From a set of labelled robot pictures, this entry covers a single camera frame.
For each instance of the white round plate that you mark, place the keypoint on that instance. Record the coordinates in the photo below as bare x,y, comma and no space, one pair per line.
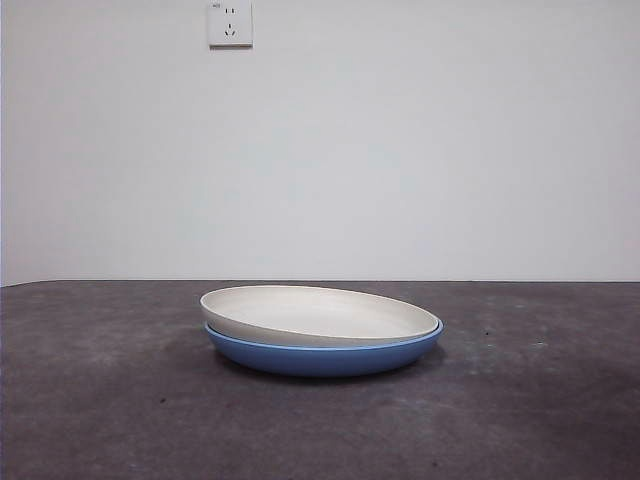
310,310

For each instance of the blue round plate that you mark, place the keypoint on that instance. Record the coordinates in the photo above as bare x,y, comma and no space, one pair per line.
320,362

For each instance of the white wall socket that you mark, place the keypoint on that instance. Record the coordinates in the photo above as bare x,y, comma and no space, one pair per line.
230,25

